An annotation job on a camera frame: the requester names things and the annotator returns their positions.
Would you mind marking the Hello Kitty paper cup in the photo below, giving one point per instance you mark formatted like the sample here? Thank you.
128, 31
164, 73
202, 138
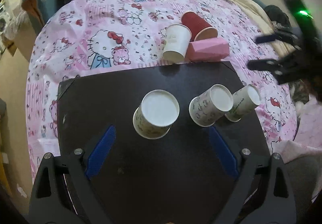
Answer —
211, 105

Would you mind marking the pink Hello Kitty bedsheet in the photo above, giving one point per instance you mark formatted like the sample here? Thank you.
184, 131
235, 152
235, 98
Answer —
95, 36

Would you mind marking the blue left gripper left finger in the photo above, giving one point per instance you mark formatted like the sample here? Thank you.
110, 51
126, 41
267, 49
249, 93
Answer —
97, 150

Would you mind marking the black square board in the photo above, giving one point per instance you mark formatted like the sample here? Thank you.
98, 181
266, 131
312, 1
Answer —
176, 178

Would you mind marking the pink faceted cup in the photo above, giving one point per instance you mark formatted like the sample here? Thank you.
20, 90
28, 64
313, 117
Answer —
208, 50

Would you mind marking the white green-print paper cup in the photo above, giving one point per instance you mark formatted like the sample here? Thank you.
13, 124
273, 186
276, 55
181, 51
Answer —
245, 100

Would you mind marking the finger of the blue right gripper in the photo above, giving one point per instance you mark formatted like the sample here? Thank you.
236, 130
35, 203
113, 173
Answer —
281, 36
271, 68

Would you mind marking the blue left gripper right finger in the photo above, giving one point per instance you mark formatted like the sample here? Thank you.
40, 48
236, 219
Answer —
224, 154

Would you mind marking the dark clothes pile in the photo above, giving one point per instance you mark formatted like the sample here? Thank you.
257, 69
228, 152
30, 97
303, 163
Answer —
279, 19

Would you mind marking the cream floral paper cup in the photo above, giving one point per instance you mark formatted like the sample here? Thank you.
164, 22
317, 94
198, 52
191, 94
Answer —
157, 112

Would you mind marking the white green-leaf paper cup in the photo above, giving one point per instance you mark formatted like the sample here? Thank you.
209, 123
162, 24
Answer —
176, 44

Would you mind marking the dark red ribbed cup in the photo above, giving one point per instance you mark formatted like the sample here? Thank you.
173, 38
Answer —
199, 28

